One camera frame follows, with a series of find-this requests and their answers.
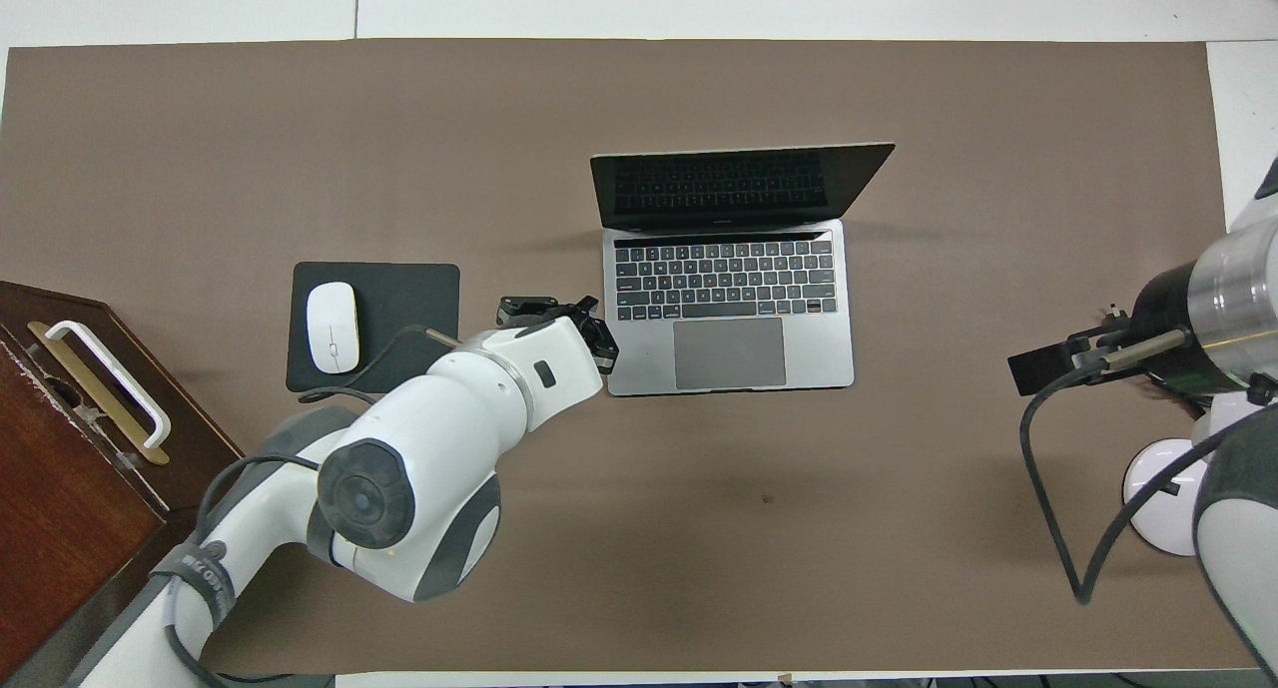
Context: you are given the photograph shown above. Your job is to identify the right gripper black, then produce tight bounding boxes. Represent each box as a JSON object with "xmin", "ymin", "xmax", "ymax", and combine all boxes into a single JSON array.
[{"xmin": 1006, "ymin": 262, "xmax": 1202, "ymax": 397}]

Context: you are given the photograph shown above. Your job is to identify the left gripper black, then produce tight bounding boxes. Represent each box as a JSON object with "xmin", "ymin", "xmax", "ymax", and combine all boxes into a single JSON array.
[{"xmin": 495, "ymin": 294, "xmax": 621, "ymax": 375}]

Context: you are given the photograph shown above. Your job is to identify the silver Apple laptop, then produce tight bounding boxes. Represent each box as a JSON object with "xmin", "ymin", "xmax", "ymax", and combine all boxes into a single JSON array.
[{"xmin": 588, "ymin": 142, "xmax": 898, "ymax": 398}]

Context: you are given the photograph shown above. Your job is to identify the black mouse pad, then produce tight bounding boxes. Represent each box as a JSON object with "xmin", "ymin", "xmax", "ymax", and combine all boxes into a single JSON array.
[{"xmin": 286, "ymin": 262, "xmax": 462, "ymax": 395}]

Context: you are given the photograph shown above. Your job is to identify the white desk lamp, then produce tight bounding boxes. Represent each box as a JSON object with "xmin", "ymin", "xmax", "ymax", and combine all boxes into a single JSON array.
[{"xmin": 1122, "ymin": 388, "xmax": 1261, "ymax": 557}]

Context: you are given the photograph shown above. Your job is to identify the brown table mat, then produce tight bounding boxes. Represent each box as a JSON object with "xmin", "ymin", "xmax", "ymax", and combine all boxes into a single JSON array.
[{"xmin": 0, "ymin": 38, "xmax": 1255, "ymax": 675}]

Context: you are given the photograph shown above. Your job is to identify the dark wooden box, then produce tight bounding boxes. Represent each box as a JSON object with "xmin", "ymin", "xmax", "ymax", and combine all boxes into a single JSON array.
[{"xmin": 0, "ymin": 281, "xmax": 247, "ymax": 685}]

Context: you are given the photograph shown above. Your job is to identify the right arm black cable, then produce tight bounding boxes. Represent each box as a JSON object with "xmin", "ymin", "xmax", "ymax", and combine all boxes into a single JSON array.
[{"xmin": 1018, "ymin": 352, "xmax": 1278, "ymax": 607}]

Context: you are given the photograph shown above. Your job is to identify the white wireless mouse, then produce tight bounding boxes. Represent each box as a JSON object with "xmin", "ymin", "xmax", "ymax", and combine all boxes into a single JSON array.
[{"xmin": 306, "ymin": 282, "xmax": 360, "ymax": 375}]

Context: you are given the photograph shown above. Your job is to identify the brass handle plate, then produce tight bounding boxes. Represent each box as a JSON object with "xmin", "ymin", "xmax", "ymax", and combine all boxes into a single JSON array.
[{"xmin": 26, "ymin": 321, "xmax": 172, "ymax": 467}]

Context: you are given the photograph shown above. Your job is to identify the white box handle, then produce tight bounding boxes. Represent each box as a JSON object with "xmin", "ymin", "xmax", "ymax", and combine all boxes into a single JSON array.
[{"xmin": 45, "ymin": 321, "xmax": 173, "ymax": 451}]

